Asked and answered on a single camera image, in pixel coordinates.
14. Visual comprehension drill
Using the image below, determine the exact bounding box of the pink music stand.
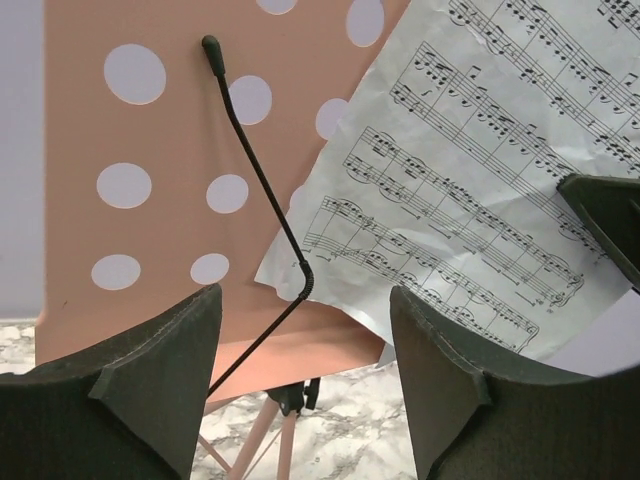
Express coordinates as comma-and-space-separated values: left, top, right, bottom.
34, 0, 416, 480

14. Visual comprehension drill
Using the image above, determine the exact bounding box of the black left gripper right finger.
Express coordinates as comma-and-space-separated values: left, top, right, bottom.
390, 286, 639, 479

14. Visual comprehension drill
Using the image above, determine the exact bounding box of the sheet music page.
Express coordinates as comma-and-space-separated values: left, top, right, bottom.
287, 1, 639, 359

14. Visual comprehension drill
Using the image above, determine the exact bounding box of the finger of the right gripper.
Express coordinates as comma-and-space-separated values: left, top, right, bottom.
557, 173, 639, 293

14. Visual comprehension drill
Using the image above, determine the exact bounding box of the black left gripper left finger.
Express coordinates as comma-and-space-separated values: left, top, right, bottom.
1, 284, 222, 479

